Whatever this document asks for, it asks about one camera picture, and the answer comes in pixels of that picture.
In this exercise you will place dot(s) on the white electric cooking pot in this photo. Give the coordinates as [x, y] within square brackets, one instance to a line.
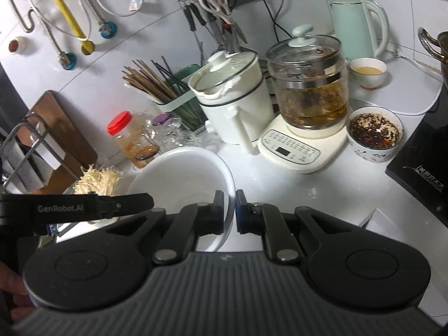
[238, 101]

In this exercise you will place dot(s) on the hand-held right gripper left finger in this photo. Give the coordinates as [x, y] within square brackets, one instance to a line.
[219, 204]

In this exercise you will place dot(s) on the mint electric kettle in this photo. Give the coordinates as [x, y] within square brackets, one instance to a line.
[353, 28]

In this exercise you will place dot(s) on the glass health kettle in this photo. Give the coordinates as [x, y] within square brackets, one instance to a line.
[308, 87]

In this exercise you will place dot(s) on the plain white bowl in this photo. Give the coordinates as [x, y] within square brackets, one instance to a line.
[182, 178]

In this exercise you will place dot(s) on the small cup of tea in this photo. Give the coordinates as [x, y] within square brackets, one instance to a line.
[369, 77]

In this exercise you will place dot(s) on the enoki mushroom bunch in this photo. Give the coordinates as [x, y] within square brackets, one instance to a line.
[99, 180]

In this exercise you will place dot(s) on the red lid glass jar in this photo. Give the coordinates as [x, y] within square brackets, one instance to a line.
[134, 143]

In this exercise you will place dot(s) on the wooden cutting board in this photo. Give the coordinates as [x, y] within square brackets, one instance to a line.
[77, 136]

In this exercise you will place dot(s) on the steel cooking pot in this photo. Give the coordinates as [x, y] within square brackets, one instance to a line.
[441, 52]

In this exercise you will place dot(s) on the purple-lidded glass jar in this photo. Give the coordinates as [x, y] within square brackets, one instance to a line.
[175, 134]

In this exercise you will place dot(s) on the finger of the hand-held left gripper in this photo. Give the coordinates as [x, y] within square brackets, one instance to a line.
[129, 204]

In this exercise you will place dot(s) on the hanging kitchen utensils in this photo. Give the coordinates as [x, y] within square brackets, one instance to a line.
[224, 31]

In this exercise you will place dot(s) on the person's left hand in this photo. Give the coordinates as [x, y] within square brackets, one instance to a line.
[14, 297]

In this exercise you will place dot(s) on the bundle of chopsticks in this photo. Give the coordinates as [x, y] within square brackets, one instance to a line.
[150, 80]

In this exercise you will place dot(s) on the blue pipe flange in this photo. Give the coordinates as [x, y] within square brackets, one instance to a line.
[68, 61]
[107, 30]

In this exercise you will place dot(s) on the bowl of chili flakes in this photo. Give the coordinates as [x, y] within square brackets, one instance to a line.
[374, 136]

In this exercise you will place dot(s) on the red white wall cap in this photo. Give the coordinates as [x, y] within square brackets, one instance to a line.
[15, 45]

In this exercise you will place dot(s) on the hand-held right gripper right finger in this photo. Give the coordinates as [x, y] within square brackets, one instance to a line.
[239, 204]

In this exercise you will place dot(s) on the cream kettle heating base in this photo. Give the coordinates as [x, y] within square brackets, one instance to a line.
[294, 150]

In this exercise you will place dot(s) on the green white chopstick holder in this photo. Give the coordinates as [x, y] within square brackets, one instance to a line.
[187, 108]

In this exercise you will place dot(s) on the black metal dish rack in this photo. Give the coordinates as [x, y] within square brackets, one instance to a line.
[21, 147]

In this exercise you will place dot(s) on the black induction cooker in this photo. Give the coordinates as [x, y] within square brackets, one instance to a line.
[423, 168]

